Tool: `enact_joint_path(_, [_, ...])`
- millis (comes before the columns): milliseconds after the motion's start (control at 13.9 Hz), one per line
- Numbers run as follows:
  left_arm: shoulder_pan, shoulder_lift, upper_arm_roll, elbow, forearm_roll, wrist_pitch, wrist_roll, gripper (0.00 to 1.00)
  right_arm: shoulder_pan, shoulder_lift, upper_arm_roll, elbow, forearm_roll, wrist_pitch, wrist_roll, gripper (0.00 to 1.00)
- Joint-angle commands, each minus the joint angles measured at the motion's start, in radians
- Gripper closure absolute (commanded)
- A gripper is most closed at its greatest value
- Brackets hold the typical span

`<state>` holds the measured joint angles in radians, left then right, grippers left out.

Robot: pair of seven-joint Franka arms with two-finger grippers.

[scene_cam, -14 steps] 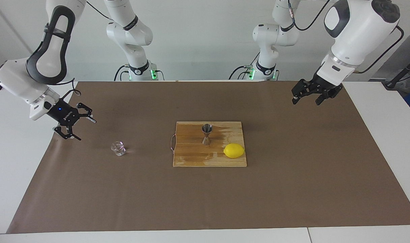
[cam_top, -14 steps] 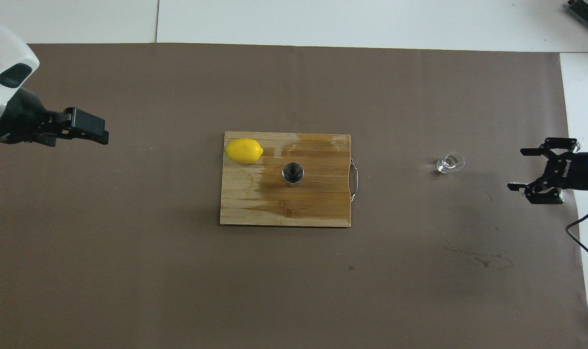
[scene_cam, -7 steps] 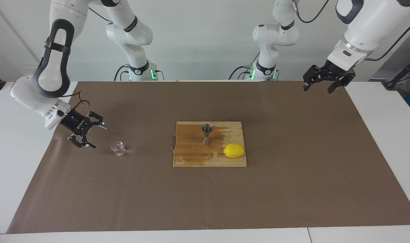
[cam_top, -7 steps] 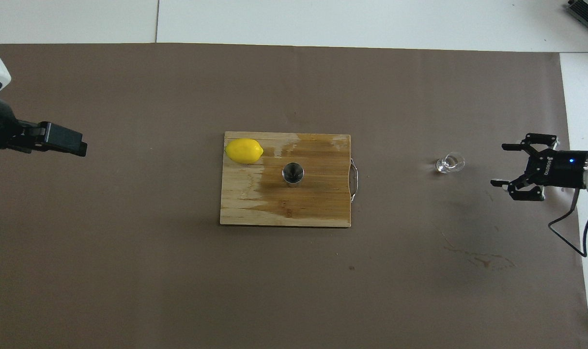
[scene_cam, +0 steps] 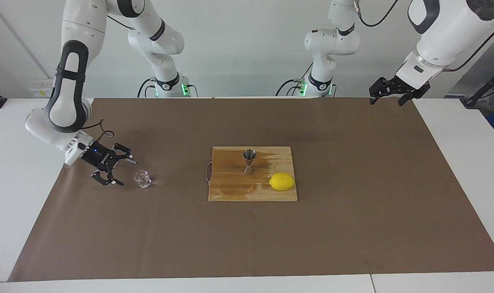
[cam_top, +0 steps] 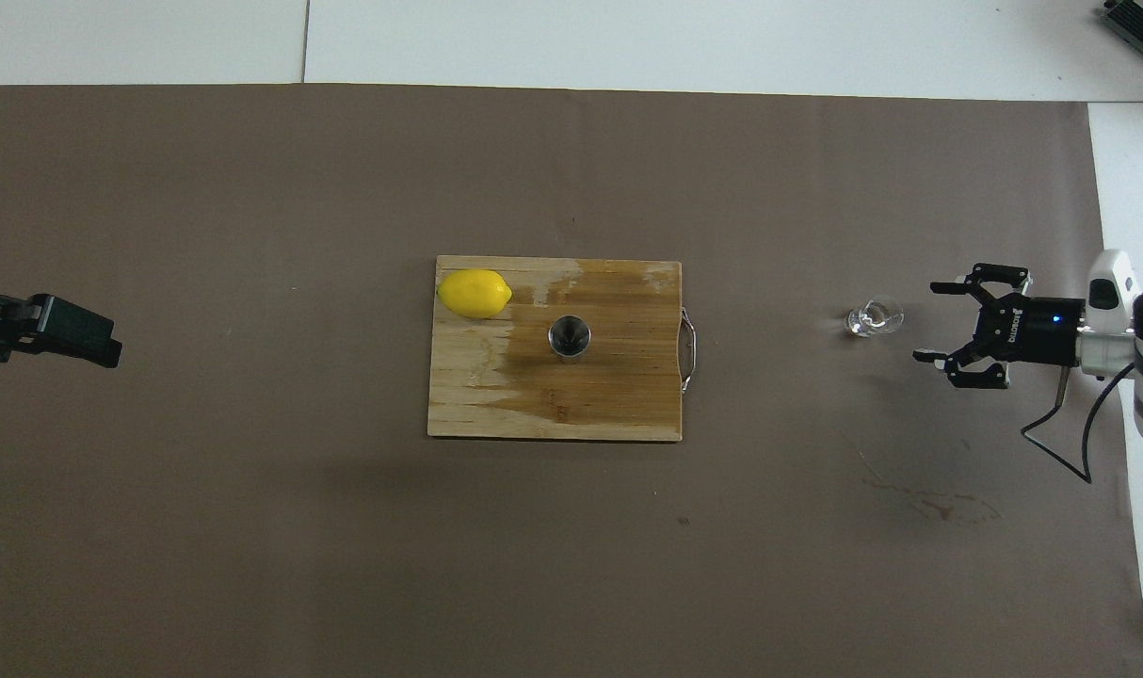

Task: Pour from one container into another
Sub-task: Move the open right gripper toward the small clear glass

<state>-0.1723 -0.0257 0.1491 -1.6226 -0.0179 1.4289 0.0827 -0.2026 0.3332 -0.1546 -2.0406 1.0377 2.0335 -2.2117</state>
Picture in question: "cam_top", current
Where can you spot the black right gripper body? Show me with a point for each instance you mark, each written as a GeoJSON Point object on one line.
{"type": "Point", "coordinates": [1033, 330]}

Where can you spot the small clear glass cup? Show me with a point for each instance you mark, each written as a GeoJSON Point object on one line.
{"type": "Point", "coordinates": [875, 316]}

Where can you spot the steel cocktail jigger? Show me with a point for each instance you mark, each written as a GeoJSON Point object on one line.
{"type": "Point", "coordinates": [570, 337]}

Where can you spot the brown paper table mat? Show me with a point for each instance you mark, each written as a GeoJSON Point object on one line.
{"type": "Point", "coordinates": [251, 518]}

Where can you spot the grey ribbed device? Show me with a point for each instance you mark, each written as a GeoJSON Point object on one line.
{"type": "Point", "coordinates": [1141, 24]}

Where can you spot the wooden cutting board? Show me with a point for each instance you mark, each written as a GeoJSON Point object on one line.
{"type": "Point", "coordinates": [619, 395]}

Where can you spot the yellow lemon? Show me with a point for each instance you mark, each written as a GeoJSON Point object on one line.
{"type": "Point", "coordinates": [474, 294]}

